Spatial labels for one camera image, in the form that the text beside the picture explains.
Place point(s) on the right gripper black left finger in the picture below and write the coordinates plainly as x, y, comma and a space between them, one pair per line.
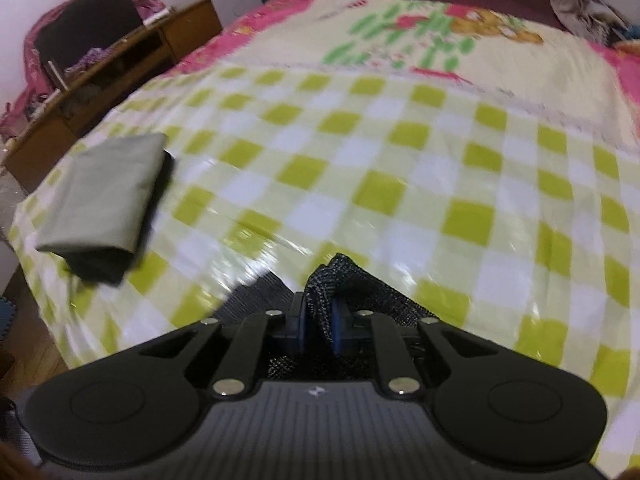
226, 355

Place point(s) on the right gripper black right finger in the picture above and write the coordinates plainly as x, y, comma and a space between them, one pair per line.
402, 361

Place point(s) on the dark grey knitted pants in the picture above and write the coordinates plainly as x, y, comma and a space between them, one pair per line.
326, 346

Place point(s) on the green checkered plastic sheet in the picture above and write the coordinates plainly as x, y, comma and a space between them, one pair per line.
518, 229

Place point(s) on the folded grey-green garment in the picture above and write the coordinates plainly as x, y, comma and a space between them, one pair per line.
99, 216

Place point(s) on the wooden side cabinet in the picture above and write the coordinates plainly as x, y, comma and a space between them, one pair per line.
74, 112

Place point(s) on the pink floral bed sheet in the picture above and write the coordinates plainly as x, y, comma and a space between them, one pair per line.
540, 66

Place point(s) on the black monitor with pink cover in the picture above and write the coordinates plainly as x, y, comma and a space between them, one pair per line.
65, 35

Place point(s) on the beige curtain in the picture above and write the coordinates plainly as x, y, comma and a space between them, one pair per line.
593, 20

